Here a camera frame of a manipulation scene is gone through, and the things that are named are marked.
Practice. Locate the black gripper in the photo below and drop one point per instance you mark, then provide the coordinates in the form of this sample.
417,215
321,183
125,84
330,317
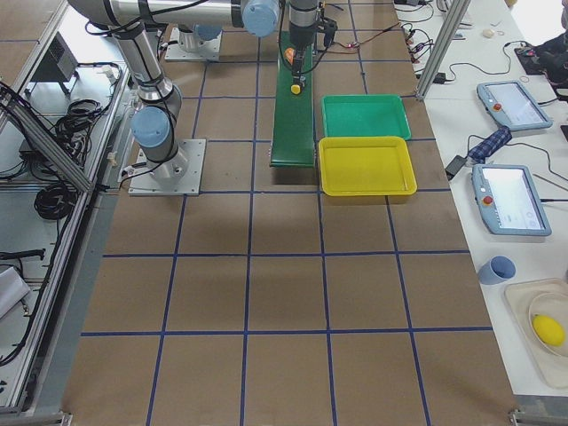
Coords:
300,39

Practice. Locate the orange cylinder with label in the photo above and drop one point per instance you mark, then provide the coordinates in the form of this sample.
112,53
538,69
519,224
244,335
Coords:
289,55

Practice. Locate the yellow push button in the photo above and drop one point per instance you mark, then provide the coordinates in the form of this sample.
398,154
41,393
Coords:
298,85

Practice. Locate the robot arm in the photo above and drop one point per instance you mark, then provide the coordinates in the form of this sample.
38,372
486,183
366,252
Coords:
190,38
297,23

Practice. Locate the green conveyor belt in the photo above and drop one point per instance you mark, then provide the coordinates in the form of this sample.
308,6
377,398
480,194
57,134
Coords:
293,138

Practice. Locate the green plastic tray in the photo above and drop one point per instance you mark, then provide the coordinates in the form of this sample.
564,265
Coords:
366,115

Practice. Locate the yellow plastic tray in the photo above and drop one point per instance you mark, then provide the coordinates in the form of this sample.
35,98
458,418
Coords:
365,166

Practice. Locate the black power adapter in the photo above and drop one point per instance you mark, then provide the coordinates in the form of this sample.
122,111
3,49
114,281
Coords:
454,166

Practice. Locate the folded blue plaid umbrella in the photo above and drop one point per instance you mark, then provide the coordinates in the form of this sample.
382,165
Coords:
490,145

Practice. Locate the far teach pendant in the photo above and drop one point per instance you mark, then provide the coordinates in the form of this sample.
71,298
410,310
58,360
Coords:
511,105

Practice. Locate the teach pendant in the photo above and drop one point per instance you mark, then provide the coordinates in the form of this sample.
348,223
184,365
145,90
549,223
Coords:
511,105
508,201

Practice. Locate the near teach pendant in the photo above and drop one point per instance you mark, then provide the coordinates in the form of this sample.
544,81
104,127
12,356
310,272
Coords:
508,201

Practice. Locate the blue cup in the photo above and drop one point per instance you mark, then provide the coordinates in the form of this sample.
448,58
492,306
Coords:
496,270

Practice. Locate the white bowl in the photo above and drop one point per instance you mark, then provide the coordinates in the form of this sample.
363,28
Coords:
553,305

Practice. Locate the yellow lemon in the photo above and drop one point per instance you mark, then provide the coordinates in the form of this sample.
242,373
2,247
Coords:
548,330

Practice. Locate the beige tray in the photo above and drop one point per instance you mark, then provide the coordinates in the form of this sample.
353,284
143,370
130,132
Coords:
552,368

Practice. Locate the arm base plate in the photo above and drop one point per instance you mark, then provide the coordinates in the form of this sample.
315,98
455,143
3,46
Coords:
180,175
207,52

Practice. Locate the aluminium frame post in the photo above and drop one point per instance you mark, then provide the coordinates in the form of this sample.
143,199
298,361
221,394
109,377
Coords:
445,36

